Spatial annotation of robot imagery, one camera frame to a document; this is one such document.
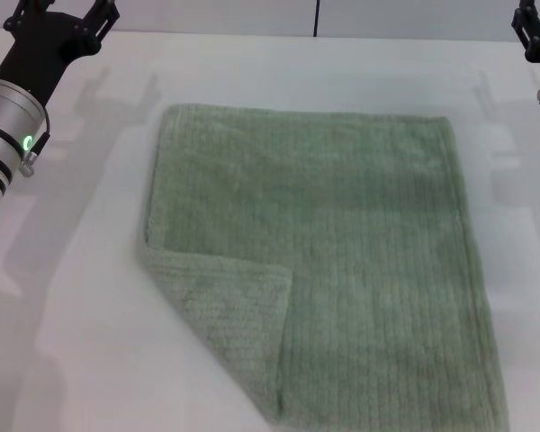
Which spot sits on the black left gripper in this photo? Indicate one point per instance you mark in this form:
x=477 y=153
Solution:
x=49 y=42

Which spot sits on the green ribbed terry towel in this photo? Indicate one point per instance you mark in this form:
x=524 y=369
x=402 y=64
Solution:
x=324 y=252

